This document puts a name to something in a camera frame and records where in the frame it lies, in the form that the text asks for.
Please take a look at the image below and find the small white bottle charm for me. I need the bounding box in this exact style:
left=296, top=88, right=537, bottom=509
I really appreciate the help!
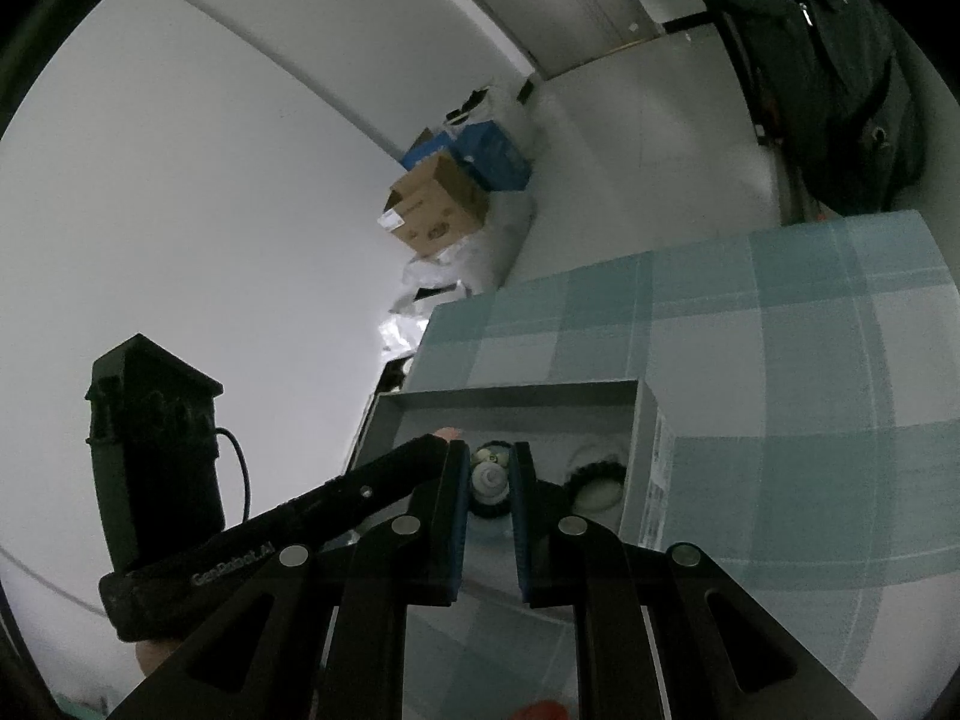
left=469, top=440, right=512, bottom=520

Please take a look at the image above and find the black spiral hair tie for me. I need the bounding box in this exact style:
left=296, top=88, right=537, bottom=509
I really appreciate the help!
left=563, top=460, right=628, bottom=515

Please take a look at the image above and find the blue box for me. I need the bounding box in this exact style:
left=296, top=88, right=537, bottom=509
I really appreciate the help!
left=400, top=121, right=532, bottom=192

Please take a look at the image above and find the black hanging jacket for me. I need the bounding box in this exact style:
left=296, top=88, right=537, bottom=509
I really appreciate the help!
left=703, top=0, right=924, bottom=216

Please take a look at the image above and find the grey cardboard box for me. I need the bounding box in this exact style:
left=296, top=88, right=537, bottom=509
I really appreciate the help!
left=348, top=377, right=680, bottom=556

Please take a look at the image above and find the silver plastic bag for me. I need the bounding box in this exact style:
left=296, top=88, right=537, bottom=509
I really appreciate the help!
left=377, top=293, right=430, bottom=364

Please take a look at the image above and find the brown cardboard box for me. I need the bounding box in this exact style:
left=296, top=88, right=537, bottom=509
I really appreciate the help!
left=377, top=151, right=490, bottom=257

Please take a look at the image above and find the teal checkered tablecloth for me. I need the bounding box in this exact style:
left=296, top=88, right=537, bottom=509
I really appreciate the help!
left=407, top=211, right=958, bottom=718

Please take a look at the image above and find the left hand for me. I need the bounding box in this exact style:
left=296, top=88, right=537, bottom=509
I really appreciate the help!
left=135, top=640, right=182, bottom=678

